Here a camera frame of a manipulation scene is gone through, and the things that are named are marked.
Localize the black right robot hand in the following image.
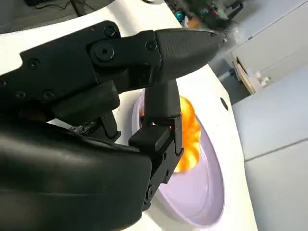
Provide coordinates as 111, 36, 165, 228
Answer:
0, 20, 228, 231

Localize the lilac plate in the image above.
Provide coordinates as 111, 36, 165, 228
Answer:
131, 88, 226, 229

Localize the orange and white bread roll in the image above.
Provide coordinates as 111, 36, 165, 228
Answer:
142, 95, 202, 174

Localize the black workshop machine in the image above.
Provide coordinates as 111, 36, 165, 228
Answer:
166, 0, 244, 27

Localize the wooden board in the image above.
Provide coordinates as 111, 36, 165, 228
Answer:
231, 54, 257, 95

